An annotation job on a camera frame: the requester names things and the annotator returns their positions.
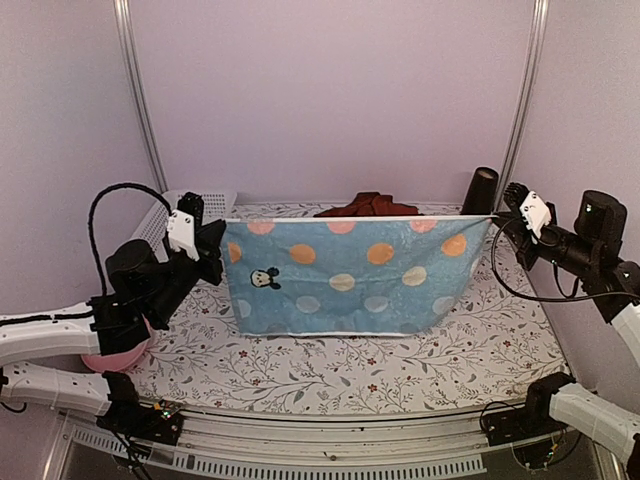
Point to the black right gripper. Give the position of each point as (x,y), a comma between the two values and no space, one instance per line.
(510,222)

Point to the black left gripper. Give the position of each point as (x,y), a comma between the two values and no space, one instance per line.
(208,240)

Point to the blue orange patterned towel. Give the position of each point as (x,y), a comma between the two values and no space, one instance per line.
(371,276)

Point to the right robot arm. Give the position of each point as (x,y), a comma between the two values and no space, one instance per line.
(590,252)

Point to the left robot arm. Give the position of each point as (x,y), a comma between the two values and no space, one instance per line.
(146,294)

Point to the white plastic basket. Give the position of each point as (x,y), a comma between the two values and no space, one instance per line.
(218,204)

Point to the black cylinder cup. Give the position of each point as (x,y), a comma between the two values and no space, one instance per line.
(480,195)

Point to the floral tablecloth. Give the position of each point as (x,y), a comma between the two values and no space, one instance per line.
(492,343)

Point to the dark red towel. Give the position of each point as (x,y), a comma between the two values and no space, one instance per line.
(366,204)

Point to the pink plate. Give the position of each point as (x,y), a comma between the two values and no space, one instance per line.
(117,362)

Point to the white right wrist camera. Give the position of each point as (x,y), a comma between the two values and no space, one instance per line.
(527,205)

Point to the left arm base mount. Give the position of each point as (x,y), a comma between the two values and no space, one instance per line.
(142,422)

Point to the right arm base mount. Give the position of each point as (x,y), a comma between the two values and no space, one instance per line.
(504,424)

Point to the right aluminium frame post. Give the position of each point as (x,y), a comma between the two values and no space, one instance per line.
(531,66)

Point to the aluminium frame post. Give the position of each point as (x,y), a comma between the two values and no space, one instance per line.
(125,31)
(531,66)

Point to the left aluminium frame post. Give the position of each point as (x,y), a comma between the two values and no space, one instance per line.
(125,31)

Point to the front aluminium rail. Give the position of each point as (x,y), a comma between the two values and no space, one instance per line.
(226,444)

